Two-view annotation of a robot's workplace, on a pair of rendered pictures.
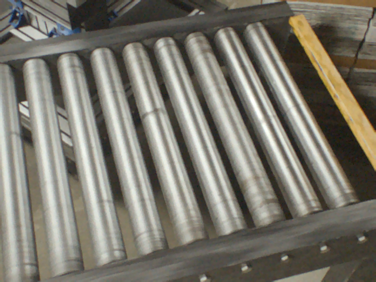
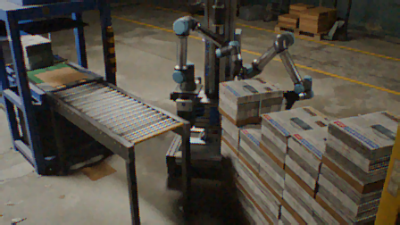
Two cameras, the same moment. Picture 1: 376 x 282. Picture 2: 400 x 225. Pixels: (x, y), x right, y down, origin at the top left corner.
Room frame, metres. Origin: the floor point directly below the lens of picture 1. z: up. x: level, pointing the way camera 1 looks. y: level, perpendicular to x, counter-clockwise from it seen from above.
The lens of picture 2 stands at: (-0.08, -2.61, 2.08)
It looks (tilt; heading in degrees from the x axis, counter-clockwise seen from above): 25 degrees down; 66
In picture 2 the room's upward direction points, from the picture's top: straight up
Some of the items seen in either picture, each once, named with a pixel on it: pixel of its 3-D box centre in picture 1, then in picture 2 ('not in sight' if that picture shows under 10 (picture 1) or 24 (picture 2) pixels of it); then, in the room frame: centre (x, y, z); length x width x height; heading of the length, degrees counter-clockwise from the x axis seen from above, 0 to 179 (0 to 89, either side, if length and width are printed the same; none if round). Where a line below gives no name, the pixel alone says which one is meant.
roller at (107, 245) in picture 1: (88, 150); (123, 115); (0.52, 0.17, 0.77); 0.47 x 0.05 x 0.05; 19
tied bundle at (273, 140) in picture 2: not in sight; (298, 137); (1.34, -0.93, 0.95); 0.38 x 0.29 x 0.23; 177
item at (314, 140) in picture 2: not in sight; (333, 140); (1.34, -1.22, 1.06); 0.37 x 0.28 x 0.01; 176
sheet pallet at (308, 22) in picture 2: not in sight; (307, 20); (5.80, 4.50, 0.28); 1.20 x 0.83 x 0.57; 109
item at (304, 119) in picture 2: not in sight; (298, 120); (1.32, -0.93, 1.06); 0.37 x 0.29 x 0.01; 177
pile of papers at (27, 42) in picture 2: not in sight; (33, 52); (-0.05, 1.86, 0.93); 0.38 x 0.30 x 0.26; 109
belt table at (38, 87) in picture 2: not in sight; (57, 80); (0.13, 1.32, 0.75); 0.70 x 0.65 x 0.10; 109
